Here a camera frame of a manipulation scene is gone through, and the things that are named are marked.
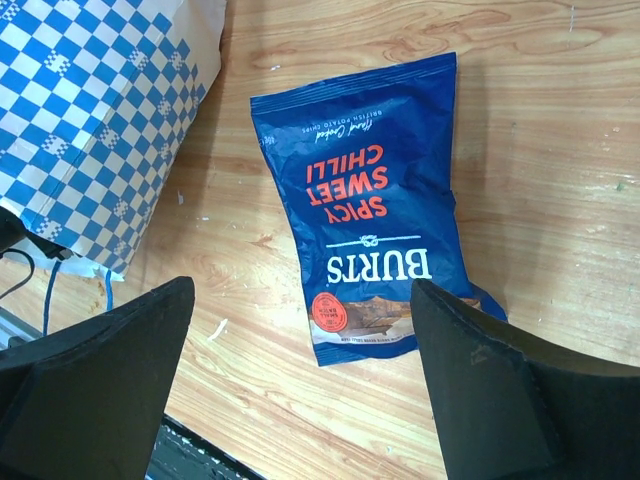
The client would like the blue Burts chips bag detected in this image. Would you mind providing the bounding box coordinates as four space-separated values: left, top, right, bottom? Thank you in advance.
250 52 506 366

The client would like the blue checkered paper bag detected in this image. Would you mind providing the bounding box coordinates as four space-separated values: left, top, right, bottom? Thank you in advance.
1 1 226 284

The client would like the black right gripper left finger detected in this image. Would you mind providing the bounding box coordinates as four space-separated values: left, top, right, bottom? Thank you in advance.
1 276 195 479

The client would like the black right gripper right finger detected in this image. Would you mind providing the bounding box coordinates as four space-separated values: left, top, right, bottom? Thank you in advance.
411 280 639 479

